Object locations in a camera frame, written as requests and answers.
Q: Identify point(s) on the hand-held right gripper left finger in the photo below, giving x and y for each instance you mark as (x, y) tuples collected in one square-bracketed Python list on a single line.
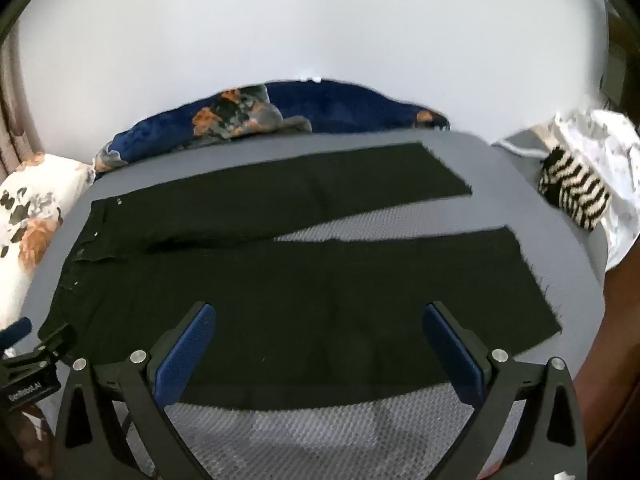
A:
[(187, 350)]

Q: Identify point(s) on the wooden headboard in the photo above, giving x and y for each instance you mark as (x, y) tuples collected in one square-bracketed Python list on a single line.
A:
[(12, 125)]

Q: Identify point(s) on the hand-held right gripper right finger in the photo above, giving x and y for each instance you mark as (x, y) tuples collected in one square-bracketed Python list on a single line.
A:
[(450, 350)]

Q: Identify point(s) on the brown wooden bed frame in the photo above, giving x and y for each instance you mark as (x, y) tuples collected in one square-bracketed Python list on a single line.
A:
[(615, 360)]

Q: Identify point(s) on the black pants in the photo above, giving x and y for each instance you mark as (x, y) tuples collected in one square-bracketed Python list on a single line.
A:
[(300, 300)]

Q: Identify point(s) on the zebra striped cloth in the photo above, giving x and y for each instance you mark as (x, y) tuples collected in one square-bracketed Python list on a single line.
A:
[(575, 190)]

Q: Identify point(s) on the white floral pillow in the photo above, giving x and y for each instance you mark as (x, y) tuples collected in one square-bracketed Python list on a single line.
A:
[(30, 220)]

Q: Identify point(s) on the blue floral blanket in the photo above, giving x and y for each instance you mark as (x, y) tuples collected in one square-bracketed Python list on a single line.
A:
[(340, 105)]

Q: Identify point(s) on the white printed cloth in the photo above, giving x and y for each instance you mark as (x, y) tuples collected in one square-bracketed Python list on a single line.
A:
[(620, 160)]

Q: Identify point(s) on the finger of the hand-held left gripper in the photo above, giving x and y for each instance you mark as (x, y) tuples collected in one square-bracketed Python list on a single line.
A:
[(15, 332), (55, 342)]

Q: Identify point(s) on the wooden furniture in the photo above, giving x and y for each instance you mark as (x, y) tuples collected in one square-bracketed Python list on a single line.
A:
[(620, 60)]

